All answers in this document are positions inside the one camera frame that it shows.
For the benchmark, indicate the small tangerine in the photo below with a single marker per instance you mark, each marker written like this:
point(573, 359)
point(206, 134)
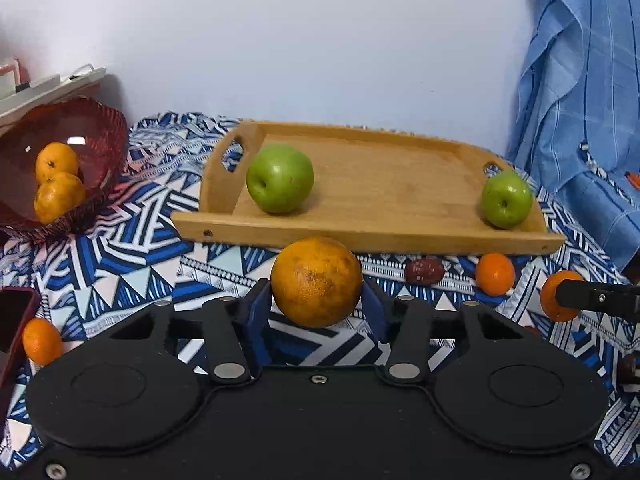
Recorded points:
point(41, 341)
point(59, 199)
point(56, 160)
point(495, 273)
point(549, 305)

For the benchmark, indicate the blue white patterned tablecloth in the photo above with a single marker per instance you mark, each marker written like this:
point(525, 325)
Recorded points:
point(125, 270)

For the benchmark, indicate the pink white box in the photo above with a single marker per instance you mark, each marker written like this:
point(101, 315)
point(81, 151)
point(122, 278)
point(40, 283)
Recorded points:
point(11, 72)

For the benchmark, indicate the large orange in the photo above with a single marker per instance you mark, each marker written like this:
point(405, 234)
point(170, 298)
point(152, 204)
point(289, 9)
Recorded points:
point(316, 280)

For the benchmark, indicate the red woven basket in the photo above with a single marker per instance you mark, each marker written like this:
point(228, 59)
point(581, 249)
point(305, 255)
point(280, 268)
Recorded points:
point(95, 125)

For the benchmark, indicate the wooden tray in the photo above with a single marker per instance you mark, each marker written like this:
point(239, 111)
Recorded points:
point(380, 185)

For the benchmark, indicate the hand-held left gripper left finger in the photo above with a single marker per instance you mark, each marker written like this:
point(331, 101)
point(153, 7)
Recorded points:
point(254, 320)

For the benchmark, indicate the white flat device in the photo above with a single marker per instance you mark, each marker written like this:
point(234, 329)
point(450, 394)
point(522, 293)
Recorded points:
point(45, 92)

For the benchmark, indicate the red date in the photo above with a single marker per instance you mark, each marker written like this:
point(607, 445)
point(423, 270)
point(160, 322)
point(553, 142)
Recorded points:
point(628, 370)
point(531, 331)
point(424, 271)

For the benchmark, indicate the small orange object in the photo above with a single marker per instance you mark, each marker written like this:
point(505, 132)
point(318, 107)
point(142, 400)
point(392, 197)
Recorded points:
point(634, 178)

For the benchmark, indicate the green apple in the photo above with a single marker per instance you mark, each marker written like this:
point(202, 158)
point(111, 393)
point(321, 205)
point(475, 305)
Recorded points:
point(506, 199)
point(279, 178)

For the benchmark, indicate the blue striped cloth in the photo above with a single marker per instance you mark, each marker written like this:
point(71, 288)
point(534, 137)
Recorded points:
point(575, 85)

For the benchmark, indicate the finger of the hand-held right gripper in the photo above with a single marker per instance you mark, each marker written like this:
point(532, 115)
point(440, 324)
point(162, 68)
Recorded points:
point(597, 297)

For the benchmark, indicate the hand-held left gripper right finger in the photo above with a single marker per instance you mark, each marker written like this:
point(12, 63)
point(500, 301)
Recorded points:
point(375, 310)

